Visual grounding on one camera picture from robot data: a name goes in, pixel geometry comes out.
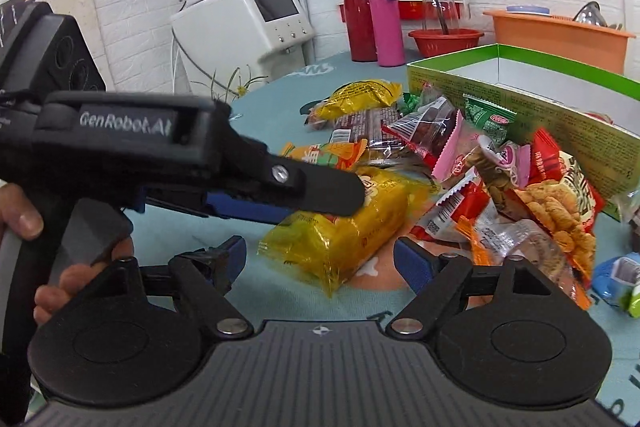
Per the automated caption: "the crinkled yellow snack packet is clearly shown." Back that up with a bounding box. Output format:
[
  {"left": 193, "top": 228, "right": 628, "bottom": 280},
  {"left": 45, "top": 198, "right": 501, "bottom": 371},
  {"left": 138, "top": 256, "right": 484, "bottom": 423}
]
[{"left": 315, "top": 79, "right": 404, "bottom": 120}]

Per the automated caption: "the green cardboard box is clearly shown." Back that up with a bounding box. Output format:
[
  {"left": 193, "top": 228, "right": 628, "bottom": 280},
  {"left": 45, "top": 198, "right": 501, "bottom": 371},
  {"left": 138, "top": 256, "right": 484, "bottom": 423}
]
[{"left": 406, "top": 43, "right": 640, "bottom": 222}]

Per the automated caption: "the large yellow snack packet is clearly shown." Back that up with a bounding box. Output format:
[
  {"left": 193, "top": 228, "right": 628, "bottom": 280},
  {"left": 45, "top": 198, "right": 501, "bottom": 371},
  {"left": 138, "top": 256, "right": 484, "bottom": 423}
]
[{"left": 257, "top": 167, "right": 441, "bottom": 299}]

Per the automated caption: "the teal printed tablecloth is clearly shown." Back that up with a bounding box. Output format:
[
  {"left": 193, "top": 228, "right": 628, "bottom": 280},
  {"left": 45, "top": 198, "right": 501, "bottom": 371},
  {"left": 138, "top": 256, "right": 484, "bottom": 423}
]
[{"left": 127, "top": 52, "right": 640, "bottom": 425}]

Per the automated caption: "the green and white snack packet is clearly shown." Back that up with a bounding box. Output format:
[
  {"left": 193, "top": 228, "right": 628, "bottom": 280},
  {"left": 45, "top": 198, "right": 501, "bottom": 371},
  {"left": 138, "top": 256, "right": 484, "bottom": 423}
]
[{"left": 462, "top": 93, "right": 519, "bottom": 148}]

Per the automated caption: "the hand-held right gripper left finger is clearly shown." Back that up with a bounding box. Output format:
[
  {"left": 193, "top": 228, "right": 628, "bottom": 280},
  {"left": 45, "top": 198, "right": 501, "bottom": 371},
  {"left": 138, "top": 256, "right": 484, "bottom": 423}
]
[{"left": 100, "top": 234, "right": 255, "bottom": 339}]

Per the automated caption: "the person's left hand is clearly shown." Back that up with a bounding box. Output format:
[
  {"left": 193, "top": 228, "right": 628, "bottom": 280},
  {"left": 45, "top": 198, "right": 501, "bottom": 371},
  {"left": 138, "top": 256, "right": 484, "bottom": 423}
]
[{"left": 0, "top": 181, "right": 136, "bottom": 325}]

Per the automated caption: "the beige cabinet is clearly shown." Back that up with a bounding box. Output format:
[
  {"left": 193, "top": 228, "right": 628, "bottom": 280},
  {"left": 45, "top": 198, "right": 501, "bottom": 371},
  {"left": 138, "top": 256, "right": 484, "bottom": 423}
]
[{"left": 35, "top": 0, "right": 108, "bottom": 80}]

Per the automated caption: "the small green wrapper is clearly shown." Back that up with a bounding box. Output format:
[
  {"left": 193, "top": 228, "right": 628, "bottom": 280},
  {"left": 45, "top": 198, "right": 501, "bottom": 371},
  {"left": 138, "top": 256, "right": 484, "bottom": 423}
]
[{"left": 402, "top": 92, "right": 427, "bottom": 114}]

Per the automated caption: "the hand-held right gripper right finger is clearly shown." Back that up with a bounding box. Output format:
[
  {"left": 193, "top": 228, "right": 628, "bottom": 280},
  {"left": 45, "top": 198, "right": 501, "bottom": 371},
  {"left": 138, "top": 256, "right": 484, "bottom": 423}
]
[{"left": 385, "top": 237, "right": 542, "bottom": 339}]

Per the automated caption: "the red thermos jug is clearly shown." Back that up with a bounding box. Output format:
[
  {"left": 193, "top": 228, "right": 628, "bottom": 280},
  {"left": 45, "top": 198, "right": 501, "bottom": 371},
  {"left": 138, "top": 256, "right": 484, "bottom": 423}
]
[{"left": 342, "top": 0, "right": 379, "bottom": 62}]

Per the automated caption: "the clear orange-edged snack packet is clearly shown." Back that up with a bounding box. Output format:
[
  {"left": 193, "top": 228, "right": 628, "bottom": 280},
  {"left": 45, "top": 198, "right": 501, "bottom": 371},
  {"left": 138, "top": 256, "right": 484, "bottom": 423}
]
[{"left": 457, "top": 217, "right": 592, "bottom": 309}]

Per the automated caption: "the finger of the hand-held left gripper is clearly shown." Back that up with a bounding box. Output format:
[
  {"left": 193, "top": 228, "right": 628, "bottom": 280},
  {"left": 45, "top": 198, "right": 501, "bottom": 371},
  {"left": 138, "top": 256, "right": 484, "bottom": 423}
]
[
  {"left": 142, "top": 187, "right": 303, "bottom": 226},
  {"left": 235, "top": 141, "right": 367, "bottom": 216}
]

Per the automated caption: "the clear red date packet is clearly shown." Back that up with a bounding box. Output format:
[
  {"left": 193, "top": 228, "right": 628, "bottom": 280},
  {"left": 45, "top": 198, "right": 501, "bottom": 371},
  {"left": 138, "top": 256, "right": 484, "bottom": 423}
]
[{"left": 382, "top": 97, "right": 464, "bottom": 170}]

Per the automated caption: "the brown snack packet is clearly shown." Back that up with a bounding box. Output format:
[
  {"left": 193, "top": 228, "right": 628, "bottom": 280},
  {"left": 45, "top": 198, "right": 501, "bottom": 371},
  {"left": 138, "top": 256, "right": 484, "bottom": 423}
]
[{"left": 330, "top": 107, "right": 407, "bottom": 146}]

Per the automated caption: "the small brown nut packet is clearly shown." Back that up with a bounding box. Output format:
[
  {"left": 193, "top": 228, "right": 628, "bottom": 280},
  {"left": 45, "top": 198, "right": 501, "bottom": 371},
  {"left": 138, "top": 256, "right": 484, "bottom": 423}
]
[{"left": 305, "top": 108, "right": 332, "bottom": 131}]

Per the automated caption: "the pink-edged biscuit packet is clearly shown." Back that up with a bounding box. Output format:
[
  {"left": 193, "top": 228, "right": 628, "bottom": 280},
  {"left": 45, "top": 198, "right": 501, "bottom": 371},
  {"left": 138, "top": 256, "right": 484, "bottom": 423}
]
[{"left": 432, "top": 109, "right": 532, "bottom": 218}]

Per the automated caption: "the pink thermos bottle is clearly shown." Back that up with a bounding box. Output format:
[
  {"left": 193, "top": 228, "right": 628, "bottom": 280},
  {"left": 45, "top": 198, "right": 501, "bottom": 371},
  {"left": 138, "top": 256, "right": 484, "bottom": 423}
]
[{"left": 368, "top": 0, "right": 406, "bottom": 68}]

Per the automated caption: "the red cracker packet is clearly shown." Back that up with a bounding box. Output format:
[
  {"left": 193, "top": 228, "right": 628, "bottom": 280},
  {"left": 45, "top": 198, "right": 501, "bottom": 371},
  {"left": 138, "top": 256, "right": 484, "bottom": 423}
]
[{"left": 510, "top": 129, "right": 607, "bottom": 309}]

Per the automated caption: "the orange and green snack packet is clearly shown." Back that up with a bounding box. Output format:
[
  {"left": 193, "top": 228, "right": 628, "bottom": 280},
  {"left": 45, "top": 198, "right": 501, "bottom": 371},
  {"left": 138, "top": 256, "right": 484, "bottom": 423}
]
[{"left": 277, "top": 139, "right": 369, "bottom": 173}]

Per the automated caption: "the red and white snack packet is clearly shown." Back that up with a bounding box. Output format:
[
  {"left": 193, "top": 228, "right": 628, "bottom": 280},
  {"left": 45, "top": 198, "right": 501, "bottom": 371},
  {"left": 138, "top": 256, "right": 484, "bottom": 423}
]
[{"left": 410, "top": 179, "right": 494, "bottom": 244}]

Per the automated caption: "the red plastic basket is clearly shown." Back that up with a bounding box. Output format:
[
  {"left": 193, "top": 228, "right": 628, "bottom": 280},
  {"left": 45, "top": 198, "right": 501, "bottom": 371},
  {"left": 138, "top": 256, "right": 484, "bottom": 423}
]
[{"left": 408, "top": 28, "right": 485, "bottom": 58}]

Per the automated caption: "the white machine with screen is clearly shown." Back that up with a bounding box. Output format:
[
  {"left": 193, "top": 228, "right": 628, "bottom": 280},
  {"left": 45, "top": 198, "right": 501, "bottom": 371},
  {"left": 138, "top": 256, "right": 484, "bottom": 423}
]
[{"left": 170, "top": 0, "right": 317, "bottom": 94}]

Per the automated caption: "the blue snack packet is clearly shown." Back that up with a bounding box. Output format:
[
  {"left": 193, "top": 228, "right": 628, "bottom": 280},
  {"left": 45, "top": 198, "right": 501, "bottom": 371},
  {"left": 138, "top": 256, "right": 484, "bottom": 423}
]
[{"left": 590, "top": 252, "right": 640, "bottom": 309}]

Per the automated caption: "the orange plastic basin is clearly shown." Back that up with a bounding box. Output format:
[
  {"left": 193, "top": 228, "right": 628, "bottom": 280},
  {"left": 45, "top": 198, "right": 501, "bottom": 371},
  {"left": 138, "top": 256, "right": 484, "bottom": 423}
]
[{"left": 483, "top": 8, "right": 637, "bottom": 76}]

